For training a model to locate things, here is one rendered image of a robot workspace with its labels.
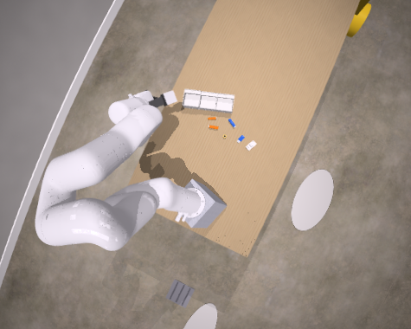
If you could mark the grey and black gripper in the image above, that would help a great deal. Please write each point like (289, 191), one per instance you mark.
(146, 96)

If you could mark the white domino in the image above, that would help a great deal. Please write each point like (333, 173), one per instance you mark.
(251, 145)

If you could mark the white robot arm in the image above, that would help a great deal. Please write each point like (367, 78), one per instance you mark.
(62, 220)

